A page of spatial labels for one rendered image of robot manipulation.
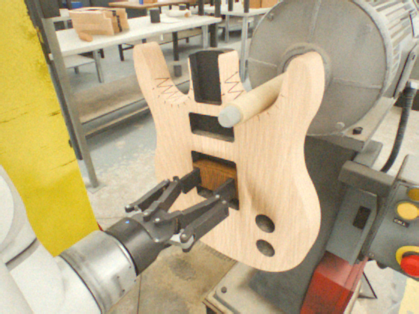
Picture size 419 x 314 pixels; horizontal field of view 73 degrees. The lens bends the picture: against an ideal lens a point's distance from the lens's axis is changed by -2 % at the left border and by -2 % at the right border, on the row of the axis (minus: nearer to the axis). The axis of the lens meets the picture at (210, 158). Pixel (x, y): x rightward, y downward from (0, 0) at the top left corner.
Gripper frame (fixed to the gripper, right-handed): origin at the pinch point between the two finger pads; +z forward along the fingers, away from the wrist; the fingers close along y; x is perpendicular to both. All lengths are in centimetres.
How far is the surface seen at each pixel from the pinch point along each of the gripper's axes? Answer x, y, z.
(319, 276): -50, 10, 31
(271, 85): 16.7, 9.6, 4.2
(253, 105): 15.9, 10.2, -1.9
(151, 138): -79, -184, 121
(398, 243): -13.6, 28.2, 15.9
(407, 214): -6.3, 28.3, 15.3
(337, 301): -58, 17, 31
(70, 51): 10, -187, 71
